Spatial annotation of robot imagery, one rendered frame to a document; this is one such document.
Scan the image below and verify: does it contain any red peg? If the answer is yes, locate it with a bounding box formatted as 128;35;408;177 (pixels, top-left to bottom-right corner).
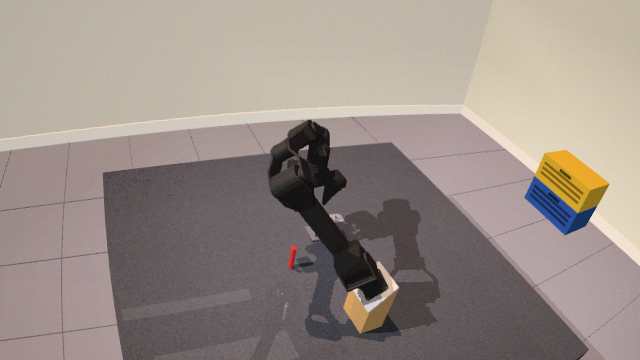
289;246;296;269

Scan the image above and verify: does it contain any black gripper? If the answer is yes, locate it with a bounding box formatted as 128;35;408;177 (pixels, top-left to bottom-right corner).
309;165;347;205

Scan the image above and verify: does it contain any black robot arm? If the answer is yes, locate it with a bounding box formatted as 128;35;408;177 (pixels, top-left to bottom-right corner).
267;120;389;301

